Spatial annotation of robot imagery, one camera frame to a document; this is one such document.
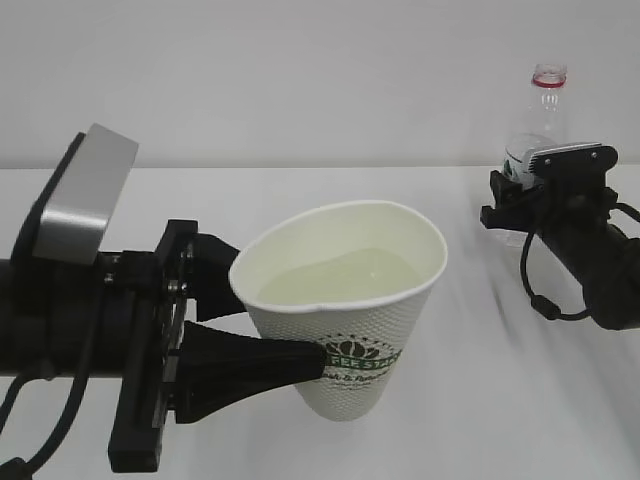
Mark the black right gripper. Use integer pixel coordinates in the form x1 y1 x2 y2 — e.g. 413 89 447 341
480 170 618 239

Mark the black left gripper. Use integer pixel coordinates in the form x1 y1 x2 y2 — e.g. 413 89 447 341
1 220 326 473

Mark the clear plastic water bottle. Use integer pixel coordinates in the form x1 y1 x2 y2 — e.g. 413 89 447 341
502 63 567 191

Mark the white paper coffee cup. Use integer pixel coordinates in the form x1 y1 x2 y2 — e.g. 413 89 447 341
228 200 448 422

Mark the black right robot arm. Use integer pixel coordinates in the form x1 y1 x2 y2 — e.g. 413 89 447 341
480 142 639 331

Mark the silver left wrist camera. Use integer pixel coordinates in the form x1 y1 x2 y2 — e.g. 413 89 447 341
11 123 139 265

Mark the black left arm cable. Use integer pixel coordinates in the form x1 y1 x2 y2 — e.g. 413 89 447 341
0 369 91 480

